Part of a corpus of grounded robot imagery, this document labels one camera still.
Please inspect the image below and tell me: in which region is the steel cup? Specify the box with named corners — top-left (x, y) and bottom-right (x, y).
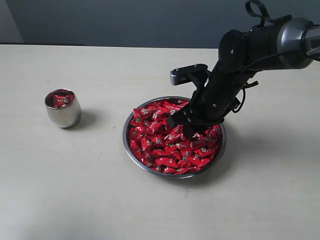
top-left (44, 88), bottom-right (82, 128)

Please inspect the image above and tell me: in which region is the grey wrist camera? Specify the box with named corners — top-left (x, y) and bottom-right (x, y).
top-left (169, 63), bottom-right (211, 88)

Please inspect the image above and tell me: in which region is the round steel bowl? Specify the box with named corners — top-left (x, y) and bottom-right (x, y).
top-left (122, 95), bottom-right (227, 180)

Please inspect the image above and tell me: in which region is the pile of red candies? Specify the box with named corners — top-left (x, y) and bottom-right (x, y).
top-left (127, 99), bottom-right (223, 175)

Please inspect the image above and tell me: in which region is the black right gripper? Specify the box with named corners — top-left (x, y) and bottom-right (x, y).
top-left (167, 63), bottom-right (250, 139)

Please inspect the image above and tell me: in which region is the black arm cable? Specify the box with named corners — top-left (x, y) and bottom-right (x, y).
top-left (231, 0), bottom-right (320, 113)

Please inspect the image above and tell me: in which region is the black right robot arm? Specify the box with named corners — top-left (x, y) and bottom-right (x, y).
top-left (168, 18), bottom-right (320, 137)

